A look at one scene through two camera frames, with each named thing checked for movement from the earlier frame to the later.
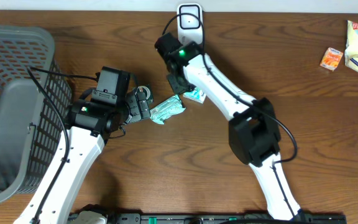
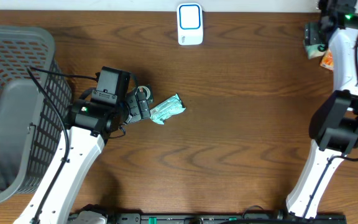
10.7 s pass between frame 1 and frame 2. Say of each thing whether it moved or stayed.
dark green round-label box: stayed
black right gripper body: moved
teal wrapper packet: stayed
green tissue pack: moved
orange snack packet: stayed
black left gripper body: stayed
